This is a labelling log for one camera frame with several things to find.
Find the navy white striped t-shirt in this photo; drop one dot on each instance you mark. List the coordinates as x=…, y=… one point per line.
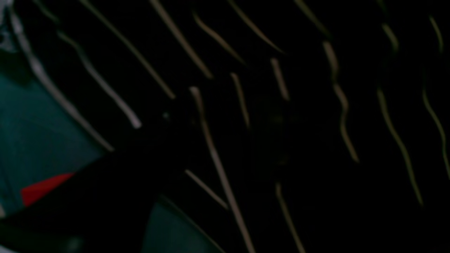
x=273, y=126

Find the teal table cloth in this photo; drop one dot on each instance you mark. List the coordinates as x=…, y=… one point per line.
x=38, y=141

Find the red cube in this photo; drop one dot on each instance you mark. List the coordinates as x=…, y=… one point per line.
x=34, y=192

